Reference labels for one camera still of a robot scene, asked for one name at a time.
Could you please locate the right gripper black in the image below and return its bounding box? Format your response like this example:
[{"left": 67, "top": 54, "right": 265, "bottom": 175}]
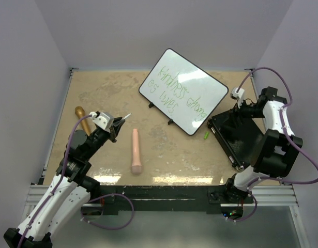
[{"left": 223, "top": 97, "right": 265, "bottom": 129}]

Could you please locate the white whiteboard black frame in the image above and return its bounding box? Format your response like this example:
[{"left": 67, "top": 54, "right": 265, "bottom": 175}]
[{"left": 139, "top": 49, "right": 229, "bottom": 136}]

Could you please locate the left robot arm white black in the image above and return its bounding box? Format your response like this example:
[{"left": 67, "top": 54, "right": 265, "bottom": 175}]
[{"left": 4, "top": 112, "right": 125, "bottom": 247}]

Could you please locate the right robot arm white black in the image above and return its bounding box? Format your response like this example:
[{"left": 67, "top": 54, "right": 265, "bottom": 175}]
[{"left": 221, "top": 87, "right": 303, "bottom": 203}]

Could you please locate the black keyboard case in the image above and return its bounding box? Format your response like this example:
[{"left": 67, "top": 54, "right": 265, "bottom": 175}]
[{"left": 207, "top": 110, "right": 264, "bottom": 172}]

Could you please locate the gold toy microphone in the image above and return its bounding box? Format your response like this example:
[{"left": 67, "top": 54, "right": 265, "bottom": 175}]
[{"left": 74, "top": 106, "right": 91, "bottom": 136}]

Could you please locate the pink toy microphone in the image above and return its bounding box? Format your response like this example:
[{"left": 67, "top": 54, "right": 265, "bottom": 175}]
[{"left": 131, "top": 129, "right": 142, "bottom": 175}]

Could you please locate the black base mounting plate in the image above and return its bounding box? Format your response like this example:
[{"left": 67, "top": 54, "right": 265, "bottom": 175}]
[{"left": 86, "top": 185, "right": 254, "bottom": 215}]

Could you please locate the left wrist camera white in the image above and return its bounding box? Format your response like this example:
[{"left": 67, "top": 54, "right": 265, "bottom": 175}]
[{"left": 90, "top": 112, "right": 114, "bottom": 132}]

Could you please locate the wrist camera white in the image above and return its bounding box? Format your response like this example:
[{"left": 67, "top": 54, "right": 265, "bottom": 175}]
[
  {"left": 90, "top": 112, "right": 114, "bottom": 132},
  {"left": 230, "top": 87, "right": 245, "bottom": 108}
]

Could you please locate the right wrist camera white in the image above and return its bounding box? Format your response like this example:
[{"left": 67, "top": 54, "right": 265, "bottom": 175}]
[{"left": 230, "top": 87, "right": 245, "bottom": 108}]

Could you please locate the wire whiteboard stand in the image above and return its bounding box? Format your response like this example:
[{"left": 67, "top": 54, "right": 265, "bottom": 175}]
[{"left": 148, "top": 102, "right": 174, "bottom": 125}]

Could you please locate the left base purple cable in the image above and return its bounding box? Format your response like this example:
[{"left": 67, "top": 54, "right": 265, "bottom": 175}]
[{"left": 80, "top": 193, "right": 135, "bottom": 229}]

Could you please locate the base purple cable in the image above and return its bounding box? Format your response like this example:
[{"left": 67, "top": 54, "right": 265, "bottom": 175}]
[
  {"left": 80, "top": 193, "right": 135, "bottom": 229},
  {"left": 224, "top": 191, "right": 258, "bottom": 223}
]

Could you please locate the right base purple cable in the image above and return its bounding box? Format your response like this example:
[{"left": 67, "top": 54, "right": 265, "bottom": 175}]
[{"left": 224, "top": 191, "right": 258, "bottom": 223}]

